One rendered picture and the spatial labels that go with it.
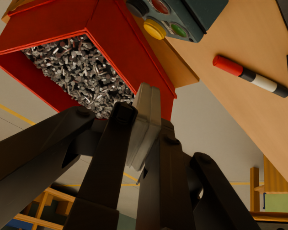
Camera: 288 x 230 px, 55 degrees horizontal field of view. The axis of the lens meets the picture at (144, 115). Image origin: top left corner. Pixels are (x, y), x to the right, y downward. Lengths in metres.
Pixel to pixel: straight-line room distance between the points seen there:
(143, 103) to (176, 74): 0.45
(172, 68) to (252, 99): 0.19
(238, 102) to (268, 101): 0.05
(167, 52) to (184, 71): 0.07
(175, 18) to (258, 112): 0.29
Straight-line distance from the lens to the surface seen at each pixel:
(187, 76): 0.61
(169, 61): 0.58
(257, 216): 0.33
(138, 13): 0.31
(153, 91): 0.19
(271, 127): 0.58
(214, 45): 0.39
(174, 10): 0.28
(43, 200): 5.82
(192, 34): 0.30
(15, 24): 0.54
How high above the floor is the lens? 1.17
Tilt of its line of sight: 28 degrees down
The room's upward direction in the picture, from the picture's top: 169 degrees counter-clockwise
